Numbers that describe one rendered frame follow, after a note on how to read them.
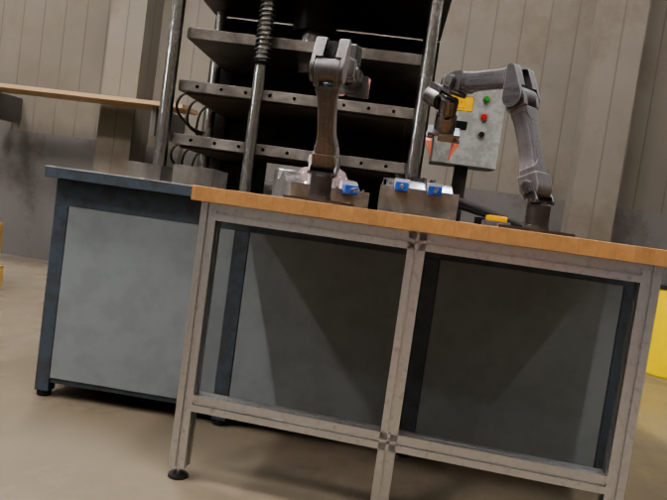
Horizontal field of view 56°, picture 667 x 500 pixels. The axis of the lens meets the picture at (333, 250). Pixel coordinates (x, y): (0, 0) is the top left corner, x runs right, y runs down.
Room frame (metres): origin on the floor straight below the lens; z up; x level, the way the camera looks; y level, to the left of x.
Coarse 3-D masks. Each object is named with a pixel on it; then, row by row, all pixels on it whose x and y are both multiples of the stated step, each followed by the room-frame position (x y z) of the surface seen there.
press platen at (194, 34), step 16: (192, 32) 3.01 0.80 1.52; (208, 32) 3.01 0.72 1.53; (224, 32) 3.00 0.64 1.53; (208, 48) 3.17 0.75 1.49; (224, 48) 3.12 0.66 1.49; (240, 48) 3.08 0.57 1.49; (272, 48) 2.99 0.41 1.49; (288, 48) 2.98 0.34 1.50; (304, 48) 2.97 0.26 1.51; (224, 64) 3.52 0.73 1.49; (240, 64) 3.46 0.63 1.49; (272, 64) 3.35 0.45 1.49; (288, 64) 3.30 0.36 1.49; (368, 64) 3.06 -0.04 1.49; (384, 64) 3.01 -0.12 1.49; (400, 64) 2.97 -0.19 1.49; (416, 64) 2.93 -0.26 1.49; (304, 80) 3.65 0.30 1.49; (384, 80) 3.36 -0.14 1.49; (400, 80) 3.30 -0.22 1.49; (416, 80) 3.25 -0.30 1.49
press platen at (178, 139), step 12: (180, 144) 2.99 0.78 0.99; (192, 144) 2.98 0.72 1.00; (204, 144) 2.97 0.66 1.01; (216, 144) 2.97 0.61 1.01; (228, 144) 2.96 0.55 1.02; (240, 144) 2.96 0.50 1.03; (276, 156) 2.95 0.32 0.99; (288, 156) 2.94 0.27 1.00; (300, 156) 2.94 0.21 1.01; (348, 156) 2.92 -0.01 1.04; (360, 168) 2.92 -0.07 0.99; (372, 168) 2.91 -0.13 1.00; (384, 168) 2.91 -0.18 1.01; (396, 168) 2.90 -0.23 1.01
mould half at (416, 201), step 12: (384, 192) 2.10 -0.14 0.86; (396, 192) 2.09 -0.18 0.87; (408, 192) 2.09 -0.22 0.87; (420, 192) 2.09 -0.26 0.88; (444, 192) 2.08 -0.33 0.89; (384, 204) 2.10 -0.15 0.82; (396, 204) 2.09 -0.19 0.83; (408, 204) 2.09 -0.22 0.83; (420, 204) 2.09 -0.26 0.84; (432, 204) 2.08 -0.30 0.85; (444, 204) 2.08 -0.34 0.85; (456, 204) 2.08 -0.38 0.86; (432, 216) 2.08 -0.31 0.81; (444, 216) 2.08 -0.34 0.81; (456, 216) 2.08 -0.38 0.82
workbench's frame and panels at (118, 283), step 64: (64, 192) 2.16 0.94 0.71; (128, 192) 2.15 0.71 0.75; (64, 256) 2.16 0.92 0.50; (128, 256) 2.15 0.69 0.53; (192, 256) 2.13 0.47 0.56; (256, 256) 2.11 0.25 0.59; (320, 256) 2.09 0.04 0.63; (384, 256) 2.08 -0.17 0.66; (448, 256) 2.06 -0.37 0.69; (64, 320) 2.16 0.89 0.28; (128, 320) 2.14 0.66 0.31; (256, 320) 2.11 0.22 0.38; (320, 320) 2.09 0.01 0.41; (384, 320) 2.07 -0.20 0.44; (448, 320) 2.06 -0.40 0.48; (512, 320) 2.04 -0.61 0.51; (576, 320) 2.03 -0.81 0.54; (64, 384) 2.17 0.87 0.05; (128, 384) 2.14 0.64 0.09; (256, 384) 2.11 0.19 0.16; (320, 384) 2.09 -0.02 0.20; (384, 384) 2.07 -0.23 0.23; (448, 384) 2.05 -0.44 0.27; (512, 384) 2.04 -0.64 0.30; (576, 384) 2.02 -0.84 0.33; (512, 448) 2.04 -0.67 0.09; (576, 448) 2.02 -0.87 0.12
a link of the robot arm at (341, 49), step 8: (320, 40) 1.71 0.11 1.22; (328, 40) 1.73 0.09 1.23; (344, 40) 1.70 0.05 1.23; (320, 48) 1.70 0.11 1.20; (328, 48) 1.73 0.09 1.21; (336, 48) 1.73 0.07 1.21; (344, 48) 1.69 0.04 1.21; (312, 56) 1.69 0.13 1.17; (320, 56) 1.69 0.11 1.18; (328, 56) 1.73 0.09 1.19; (336, 56) 1.68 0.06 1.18; (344, 56) 1.68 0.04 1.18; (312, 64) 1.67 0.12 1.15; (344, 64) 1.68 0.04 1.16; (352, 64) 1.88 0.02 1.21; (312, 72) 1.68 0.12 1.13; (344, 72) 1.69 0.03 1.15; (352, 72) 1.88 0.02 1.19; (312, 80) 1.70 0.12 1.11; (344, 80) 1.71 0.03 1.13; (352, 80) 1.92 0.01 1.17
